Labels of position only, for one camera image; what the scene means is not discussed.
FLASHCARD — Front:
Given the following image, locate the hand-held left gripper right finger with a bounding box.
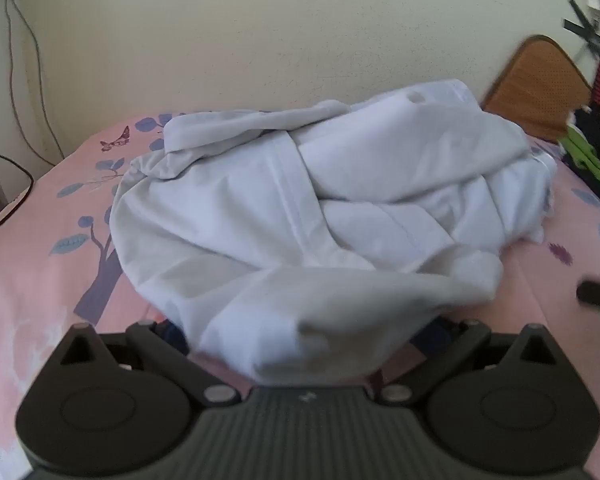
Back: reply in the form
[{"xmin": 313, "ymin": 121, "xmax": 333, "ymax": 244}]
[{"xmin": 373, "ymin": 318, "xmax": 551, "ymax": 407}]

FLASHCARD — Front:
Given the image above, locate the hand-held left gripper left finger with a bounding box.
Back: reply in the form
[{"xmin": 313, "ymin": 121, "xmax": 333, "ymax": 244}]
[{"xmin": 55, "ymin": 320, "xmax": 242, "ymax": 407}]

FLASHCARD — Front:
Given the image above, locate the white cloth garment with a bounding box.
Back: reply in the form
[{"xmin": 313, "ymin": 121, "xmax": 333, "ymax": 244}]
[{"xmin": 109, "ymin": 78, "xmax": 556, "ymax": 386}]

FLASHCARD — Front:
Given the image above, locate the green cloth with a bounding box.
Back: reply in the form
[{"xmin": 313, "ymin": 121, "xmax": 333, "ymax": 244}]
[{"xmin": 557, "ymin": 122, "xmax": 600, "ymax": 186}]

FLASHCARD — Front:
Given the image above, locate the black bag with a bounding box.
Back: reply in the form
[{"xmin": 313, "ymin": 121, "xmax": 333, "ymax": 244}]
[{"xmin": 560, "ymin": 53, "xmax": 600, "ymax": 218}]

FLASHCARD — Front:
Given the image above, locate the pink floral bedsheet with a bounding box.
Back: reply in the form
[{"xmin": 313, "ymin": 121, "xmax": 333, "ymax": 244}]
[{"xmin": 0, "ymin": 111, "xmax": 600, "ymax": 480}]

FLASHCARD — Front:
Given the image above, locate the brown wooden headboard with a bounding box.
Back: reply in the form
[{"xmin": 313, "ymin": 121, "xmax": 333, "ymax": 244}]
[{"xmin": 480, "ymin": 35, "xmax": 594, "ymax": 144}]

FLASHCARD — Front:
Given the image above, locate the black stand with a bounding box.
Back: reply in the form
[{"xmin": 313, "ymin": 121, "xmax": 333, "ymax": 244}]
[{"xmin": 562, "ymin": 0, "xmax": 600, "ymax": 63}]

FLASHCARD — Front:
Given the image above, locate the black cable loop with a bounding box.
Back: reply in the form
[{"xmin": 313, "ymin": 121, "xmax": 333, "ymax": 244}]
[{"xmin": 0, "ymin": 147, "xmax": 35, "ymax": 236}]

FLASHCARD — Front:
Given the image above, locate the black wall cable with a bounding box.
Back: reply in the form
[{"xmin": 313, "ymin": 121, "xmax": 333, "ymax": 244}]
[{"xmin": 0, "ymin": 0, "xmax": 66, "ymax": 166}]

